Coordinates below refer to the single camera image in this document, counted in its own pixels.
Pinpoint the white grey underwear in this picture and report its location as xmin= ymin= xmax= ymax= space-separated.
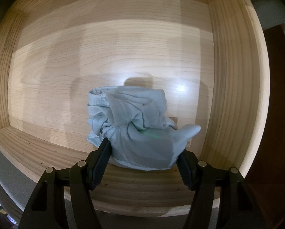
xmin=86 ymin=86 xmax=201 ymax=171

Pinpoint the patterned white cloth cover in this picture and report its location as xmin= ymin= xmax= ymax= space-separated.
xmin=242 ymin=0 xmax=285 ymax=43

